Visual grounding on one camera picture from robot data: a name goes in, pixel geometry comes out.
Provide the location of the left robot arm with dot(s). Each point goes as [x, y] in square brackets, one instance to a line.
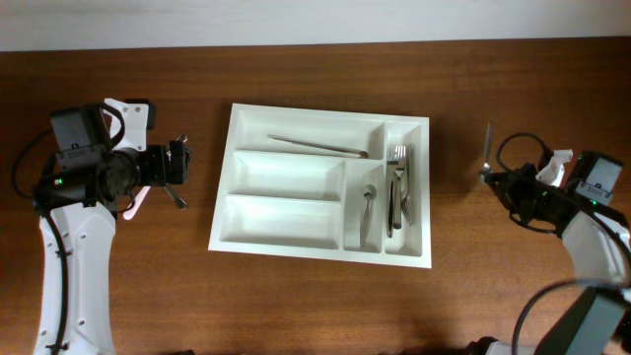
[77, 235]

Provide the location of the pink plastic knife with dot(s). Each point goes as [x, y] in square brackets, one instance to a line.
[135, 205]

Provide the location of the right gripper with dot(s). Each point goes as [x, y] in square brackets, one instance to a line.
[509, 183]

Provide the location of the steel kitchen tongs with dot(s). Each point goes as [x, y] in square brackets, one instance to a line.
[359, 153]

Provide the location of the steel fork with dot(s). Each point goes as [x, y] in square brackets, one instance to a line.
[390, 162]
[399, 169]
[405, 206]

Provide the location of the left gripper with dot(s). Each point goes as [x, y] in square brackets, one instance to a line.
[164, 173]

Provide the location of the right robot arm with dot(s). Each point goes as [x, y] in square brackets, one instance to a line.
[596, 237]

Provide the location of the small steel teaspoon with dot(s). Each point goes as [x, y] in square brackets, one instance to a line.
[369, 194]
[487, 153]

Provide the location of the white plastic cutlery tray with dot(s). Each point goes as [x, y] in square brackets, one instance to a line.
[277, 198]

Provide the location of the large steel spoon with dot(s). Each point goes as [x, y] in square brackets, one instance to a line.
[182, 138]
[179, 202]

